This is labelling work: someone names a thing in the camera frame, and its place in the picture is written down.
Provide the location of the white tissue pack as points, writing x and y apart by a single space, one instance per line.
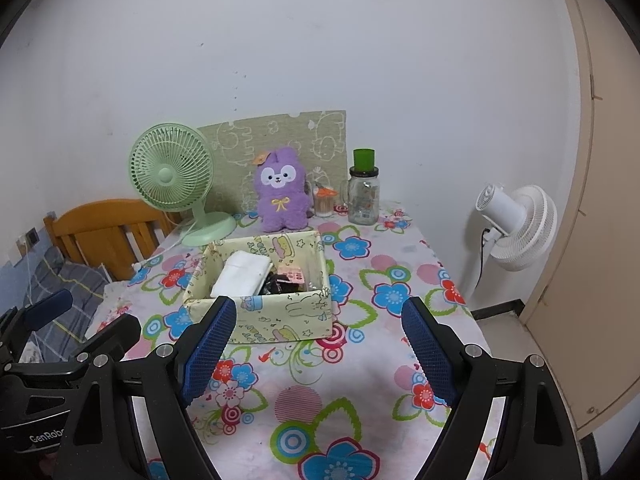
240 272

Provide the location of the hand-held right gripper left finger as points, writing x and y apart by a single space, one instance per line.
205 355

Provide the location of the black plastic bag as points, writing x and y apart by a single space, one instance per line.
280 286

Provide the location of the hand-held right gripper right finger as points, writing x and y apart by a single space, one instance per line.
430 355

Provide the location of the white standing fan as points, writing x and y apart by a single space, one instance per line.
520 225

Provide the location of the purple plush toy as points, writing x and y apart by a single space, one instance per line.
282 210

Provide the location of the pink cartoon packet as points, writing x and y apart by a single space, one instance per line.
292 275

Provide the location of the glass jar green lid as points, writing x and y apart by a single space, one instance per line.
364 205

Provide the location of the green desk fan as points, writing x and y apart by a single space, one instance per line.
165 175

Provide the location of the grey plaid blanket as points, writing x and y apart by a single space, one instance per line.
75 280

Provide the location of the yellow printed fabric box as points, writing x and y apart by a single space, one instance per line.
280 315

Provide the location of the green printed board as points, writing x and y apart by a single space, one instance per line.
235 145

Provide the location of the beige door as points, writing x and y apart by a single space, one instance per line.
610 210

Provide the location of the wooden bed headboard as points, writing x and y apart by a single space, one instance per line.
100 215

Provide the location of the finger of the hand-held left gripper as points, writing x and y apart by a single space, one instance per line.
115 335
47 307

